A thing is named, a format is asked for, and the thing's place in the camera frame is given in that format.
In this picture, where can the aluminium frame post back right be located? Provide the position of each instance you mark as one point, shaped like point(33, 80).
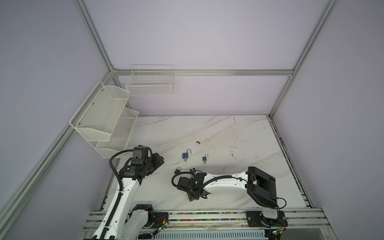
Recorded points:
point(319, 26)

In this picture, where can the aluminium frame left wall bar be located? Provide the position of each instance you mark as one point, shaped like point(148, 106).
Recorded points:
point(40, 151)

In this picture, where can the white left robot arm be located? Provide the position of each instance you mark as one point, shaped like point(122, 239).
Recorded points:
point(118, 224)

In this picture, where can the white mesh two-tier shelf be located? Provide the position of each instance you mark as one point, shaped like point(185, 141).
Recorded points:
point(105, 121)

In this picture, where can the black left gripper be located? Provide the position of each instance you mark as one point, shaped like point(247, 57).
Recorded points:
point(157, 160)

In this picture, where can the aluminium frame post back left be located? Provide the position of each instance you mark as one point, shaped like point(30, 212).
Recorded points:
point(91, 27)

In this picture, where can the white wire basket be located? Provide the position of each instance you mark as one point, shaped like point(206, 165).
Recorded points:
point(151, 80)

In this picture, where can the aluminium table edge rail right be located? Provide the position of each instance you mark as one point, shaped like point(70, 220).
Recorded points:
point(292, 167)

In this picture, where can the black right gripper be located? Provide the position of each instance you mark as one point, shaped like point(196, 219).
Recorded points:
point(191, 197)

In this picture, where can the aluminium frame horizontal back bar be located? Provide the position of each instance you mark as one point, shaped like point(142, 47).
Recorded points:
point(206, 72)

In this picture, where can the large blue padlock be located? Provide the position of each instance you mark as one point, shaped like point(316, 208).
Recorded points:
point(185, 155)

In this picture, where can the aluminium frame post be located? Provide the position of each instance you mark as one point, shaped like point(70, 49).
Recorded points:
point(319, 26)
point(91, 27)

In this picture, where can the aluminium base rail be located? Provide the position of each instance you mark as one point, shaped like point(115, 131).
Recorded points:
point(307, 223)

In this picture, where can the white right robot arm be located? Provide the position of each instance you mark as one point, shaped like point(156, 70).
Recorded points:
point(257, 184)

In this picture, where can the black padlock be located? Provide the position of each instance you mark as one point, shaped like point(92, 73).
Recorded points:
point(178, 170)

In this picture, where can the white ventilated cover strip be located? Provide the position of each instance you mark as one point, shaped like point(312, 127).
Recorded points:
point(212, 235)

